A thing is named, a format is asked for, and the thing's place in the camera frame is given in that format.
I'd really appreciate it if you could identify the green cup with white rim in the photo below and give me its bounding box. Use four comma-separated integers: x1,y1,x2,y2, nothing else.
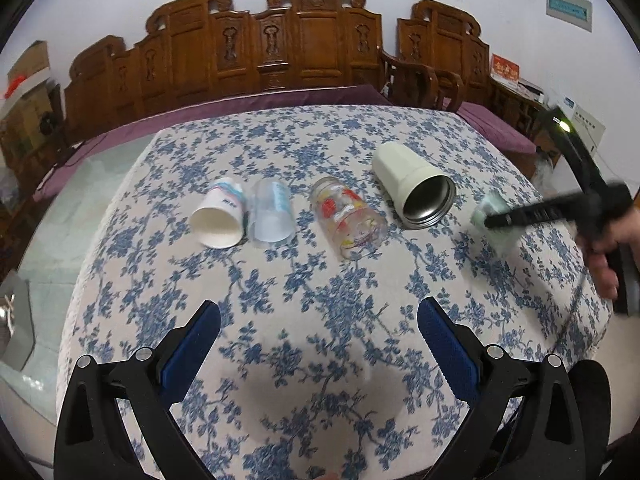
470,190,522,252

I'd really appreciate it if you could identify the white paper cup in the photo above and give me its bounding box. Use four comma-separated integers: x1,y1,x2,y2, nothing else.
189,178,246,249

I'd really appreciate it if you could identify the clear plastic cup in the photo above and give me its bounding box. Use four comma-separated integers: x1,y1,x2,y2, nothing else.
247,178,295,246

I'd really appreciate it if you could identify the person's right hand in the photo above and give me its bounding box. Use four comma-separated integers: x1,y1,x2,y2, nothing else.
575,207,640,300

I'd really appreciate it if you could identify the purple armchair cushion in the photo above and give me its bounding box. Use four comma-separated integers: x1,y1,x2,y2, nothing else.
457,101,536,155

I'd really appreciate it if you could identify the grey metal utensil holder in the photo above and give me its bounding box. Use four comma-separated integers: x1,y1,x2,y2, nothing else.
1,270,35,372

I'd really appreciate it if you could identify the wooden side table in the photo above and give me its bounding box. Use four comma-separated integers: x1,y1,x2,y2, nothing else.
488,78,560,165

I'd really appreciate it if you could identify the red box on side table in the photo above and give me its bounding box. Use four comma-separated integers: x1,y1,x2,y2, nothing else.
490,53,520,84

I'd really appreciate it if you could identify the cream steel-lined tumbler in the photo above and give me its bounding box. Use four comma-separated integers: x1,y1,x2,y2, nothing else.
372,142,457,230

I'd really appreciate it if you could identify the carved wooden armchair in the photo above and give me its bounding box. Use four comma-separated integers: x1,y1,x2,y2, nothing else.
380,0,489,113

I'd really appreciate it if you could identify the glass jar with red pattern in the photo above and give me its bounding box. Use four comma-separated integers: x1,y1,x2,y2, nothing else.
310,177,388,261

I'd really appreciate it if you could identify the blue floral tablecloth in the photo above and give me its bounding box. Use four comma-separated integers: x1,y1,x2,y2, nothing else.
58,106,611,479

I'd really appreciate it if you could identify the purple sofa cushion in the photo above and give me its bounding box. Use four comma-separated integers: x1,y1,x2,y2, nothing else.
31,83,394,202

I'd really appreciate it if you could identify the wooden cabinet at left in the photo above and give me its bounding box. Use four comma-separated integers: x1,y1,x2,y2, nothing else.
0,77,66,201

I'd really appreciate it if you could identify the cardboard box on cabinet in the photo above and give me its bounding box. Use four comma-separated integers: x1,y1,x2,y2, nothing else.
4,40,50,98

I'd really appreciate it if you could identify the carved wooden sofa bench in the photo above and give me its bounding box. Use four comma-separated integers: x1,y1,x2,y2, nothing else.
65,0,384,142

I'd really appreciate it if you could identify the white wall panel board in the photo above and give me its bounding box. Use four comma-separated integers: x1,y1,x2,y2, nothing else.
558,96,605,156

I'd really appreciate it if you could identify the grey wall electrical panel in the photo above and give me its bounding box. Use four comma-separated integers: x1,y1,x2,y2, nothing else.
546,0,592,32

